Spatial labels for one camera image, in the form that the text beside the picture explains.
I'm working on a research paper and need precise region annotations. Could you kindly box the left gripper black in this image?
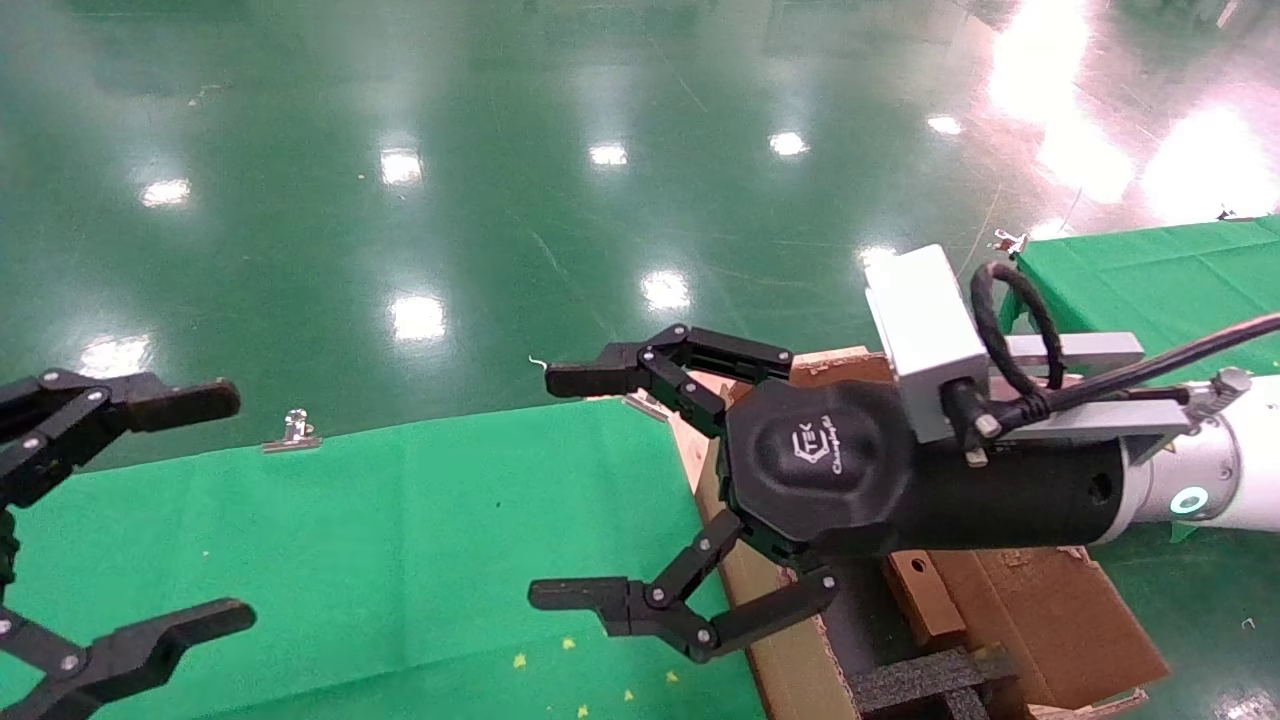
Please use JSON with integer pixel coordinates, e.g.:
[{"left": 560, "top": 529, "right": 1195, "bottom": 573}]
[{"left": 0, "top": 370, "right": 258, "bottom": 720}]

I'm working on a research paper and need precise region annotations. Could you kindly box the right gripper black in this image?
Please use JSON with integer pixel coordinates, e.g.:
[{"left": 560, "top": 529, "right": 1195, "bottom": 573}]
[{"left": 528, "top": 323, "right": 1128, "bottom": 664}]

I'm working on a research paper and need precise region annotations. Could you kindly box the small brown cardboard box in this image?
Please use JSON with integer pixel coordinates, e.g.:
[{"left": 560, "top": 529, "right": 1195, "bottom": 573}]
[{"left": 882, "top": 550, "right": 969, "bottom": 649}]

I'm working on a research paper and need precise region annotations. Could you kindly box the large open cardboard carton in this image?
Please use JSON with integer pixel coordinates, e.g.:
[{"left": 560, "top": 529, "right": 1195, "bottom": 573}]
[{"left": 668, "top": 345, "right": 1171, "bottom": 720}]

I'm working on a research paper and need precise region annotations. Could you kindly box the large green table cloth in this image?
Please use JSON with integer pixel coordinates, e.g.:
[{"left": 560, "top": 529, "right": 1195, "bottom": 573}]
[{"left": 0, "top": 398, "right": 766, "bottom": 720}]

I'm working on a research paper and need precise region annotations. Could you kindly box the black foam insert strip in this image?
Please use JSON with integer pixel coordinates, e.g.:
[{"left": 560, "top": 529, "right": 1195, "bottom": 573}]
[{"left": 848, "top": 648, "right": 1016, "bottom": 720}]

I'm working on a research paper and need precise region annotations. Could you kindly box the green cloth with yellow dots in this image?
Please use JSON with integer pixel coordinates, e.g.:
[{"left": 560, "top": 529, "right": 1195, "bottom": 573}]
[{"left": 995, "top": 215, "right": 1280, "bottom": 546}]

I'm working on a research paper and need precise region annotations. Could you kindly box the black camera cable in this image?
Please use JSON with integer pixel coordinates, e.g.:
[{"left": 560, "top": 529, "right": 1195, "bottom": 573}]
[{"left": 940, "top": 260, "right": 1280, "bottom": 466}]

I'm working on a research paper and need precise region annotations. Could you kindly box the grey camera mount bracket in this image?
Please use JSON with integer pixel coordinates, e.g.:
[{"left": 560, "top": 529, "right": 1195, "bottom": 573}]
[{"left": 990, "top": 330, "right": 1201, "bottom": 463}]

